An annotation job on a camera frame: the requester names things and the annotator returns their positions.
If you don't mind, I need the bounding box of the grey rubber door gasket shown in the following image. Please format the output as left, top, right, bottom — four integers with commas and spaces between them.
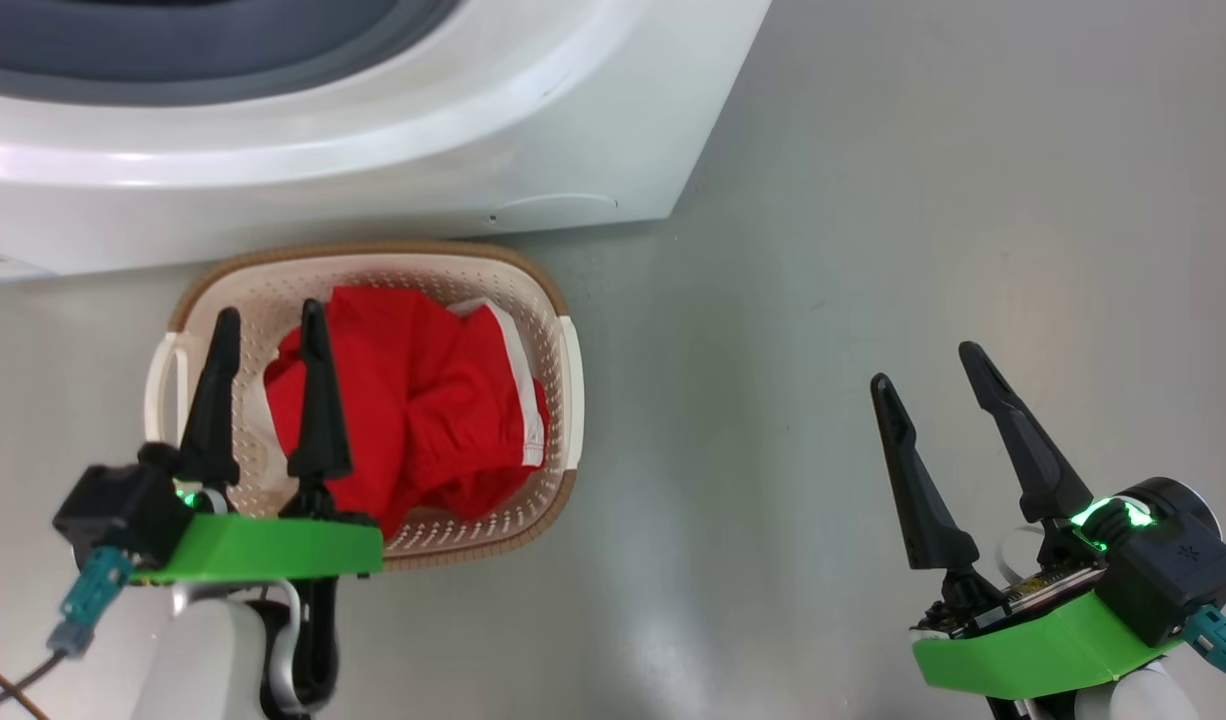
0, 0, 464, 108

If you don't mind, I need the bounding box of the red and white garment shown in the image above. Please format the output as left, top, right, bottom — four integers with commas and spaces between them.
263, 285, 552, 541

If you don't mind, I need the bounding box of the right cable with teal connector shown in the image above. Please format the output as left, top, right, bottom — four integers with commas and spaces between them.
1181, 605, 1226, 698

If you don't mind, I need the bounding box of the cream perforated basket brown rim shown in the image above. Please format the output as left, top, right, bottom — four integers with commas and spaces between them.
143, 240, 586, 573

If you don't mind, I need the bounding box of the left cable with teal connector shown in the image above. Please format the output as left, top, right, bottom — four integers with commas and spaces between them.
0, 545, 134, 720

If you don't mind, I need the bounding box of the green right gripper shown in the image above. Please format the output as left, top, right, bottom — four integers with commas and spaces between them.
870, 341, 1189, 701

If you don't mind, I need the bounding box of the cable with teal connector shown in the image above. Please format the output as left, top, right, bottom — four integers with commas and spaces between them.
0, 545, 134, 720
1181, 605, 1226, 698

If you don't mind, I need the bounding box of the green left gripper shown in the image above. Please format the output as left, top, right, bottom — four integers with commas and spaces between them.
133, 298, 386, 586

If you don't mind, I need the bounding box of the white front-load washing machine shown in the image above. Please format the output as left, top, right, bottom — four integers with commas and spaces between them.
0, 0, 774, 286

